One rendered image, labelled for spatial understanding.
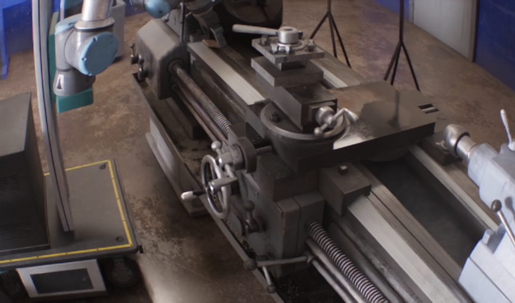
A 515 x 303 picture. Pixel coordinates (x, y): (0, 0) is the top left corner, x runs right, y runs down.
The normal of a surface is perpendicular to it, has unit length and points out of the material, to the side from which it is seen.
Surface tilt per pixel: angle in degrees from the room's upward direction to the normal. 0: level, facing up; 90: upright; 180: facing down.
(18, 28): 90
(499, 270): 62
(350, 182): 0
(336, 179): 0
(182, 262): 0
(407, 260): 36
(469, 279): 90
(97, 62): 95
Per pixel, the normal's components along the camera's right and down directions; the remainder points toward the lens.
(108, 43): 0.70, 0.48
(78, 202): 0.03, -0.83
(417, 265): -0.50, -0.54
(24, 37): 0.45, 0.51
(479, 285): -0.89, 0.23
